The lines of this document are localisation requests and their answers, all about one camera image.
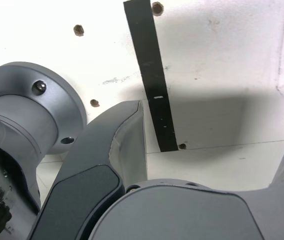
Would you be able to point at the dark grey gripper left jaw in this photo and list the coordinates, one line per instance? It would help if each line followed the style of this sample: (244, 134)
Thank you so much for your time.
(87, 170)

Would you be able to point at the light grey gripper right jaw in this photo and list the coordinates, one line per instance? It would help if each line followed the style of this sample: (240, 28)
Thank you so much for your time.
(182, 215)

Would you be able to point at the black tape strip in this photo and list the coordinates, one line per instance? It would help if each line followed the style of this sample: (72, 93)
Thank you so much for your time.
(152, 75)

